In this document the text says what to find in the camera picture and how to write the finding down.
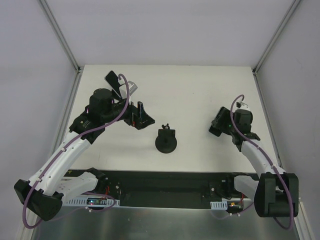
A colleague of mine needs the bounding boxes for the black smartphone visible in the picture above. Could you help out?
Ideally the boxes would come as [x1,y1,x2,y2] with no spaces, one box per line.
[104,70,121,90]
[209,125,222,137]

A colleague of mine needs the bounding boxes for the black round-base clamp phone stand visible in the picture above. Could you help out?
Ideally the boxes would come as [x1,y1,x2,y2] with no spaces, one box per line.
[155,123,178,154]

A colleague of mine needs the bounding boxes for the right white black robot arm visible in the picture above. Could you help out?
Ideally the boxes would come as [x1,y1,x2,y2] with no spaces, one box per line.
[209,106,299,218]

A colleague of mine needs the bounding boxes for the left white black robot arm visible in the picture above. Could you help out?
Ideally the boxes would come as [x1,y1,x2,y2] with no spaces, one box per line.
[14,88,155,221]

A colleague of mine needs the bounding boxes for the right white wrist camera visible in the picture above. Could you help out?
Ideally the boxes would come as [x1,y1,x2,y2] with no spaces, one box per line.
[236,101,251,112]

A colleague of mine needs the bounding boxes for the right white slotted cable duct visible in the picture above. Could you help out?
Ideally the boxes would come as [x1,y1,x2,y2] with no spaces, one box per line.
[210,200,228,211]

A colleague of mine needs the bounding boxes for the white slotted cable duct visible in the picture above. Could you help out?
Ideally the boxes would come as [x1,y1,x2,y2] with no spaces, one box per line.
[210,200,228,211]
[63,196,120,208]

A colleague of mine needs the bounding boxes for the left white slotted cable duct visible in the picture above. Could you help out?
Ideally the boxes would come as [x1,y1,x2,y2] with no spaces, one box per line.
[63,196,120,208]

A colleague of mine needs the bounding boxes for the left aluminium frame post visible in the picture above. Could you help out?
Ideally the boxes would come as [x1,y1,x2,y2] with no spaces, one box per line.
[37,0,82,73]

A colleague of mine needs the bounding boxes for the aluminium frame post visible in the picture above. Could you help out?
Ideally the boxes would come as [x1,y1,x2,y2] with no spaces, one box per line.
[252,0,303,76]
[37,0,82,73]

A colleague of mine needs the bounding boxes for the right aluminium frame post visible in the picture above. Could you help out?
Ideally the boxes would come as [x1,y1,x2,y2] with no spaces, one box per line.
[252,0,303,76]

